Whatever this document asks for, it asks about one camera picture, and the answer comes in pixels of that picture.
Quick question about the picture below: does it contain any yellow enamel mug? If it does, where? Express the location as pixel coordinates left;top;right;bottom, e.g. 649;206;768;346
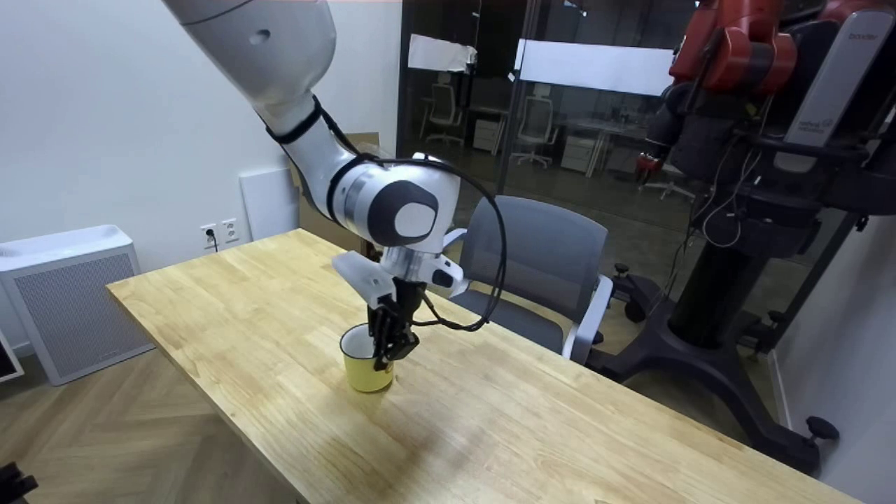
337;323;398;399

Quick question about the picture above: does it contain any small white sign on glass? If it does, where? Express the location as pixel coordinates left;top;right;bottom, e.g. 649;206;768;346
407;31;479;75

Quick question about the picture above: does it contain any white wall outlet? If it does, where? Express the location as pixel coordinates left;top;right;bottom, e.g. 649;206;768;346
199;217;247;255

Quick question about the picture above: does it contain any white mesh office chair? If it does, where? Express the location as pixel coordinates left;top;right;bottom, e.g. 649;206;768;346
419;87;468;150
509;94;561;175

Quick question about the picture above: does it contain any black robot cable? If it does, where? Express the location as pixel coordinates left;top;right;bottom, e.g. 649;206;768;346
401;152;509;336

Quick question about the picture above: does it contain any white low cabinet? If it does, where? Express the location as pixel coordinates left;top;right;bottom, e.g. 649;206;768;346
0;221;157;388

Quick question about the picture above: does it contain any black floor object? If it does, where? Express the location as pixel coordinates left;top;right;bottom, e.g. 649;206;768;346
0;459;40;504

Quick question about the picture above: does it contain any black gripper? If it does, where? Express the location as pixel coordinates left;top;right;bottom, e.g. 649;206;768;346
363;276;429;372

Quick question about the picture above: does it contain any grey office chair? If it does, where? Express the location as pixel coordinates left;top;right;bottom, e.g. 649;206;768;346
436;193;617;364

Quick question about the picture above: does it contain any large white sign on glass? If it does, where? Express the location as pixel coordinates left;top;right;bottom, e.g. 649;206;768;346
512;38;677;102

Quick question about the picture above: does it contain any white wall panel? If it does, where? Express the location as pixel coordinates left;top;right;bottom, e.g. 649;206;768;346
234;165;303;243

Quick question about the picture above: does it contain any red and black robot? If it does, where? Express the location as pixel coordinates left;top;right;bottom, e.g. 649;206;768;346
586;0;896;476

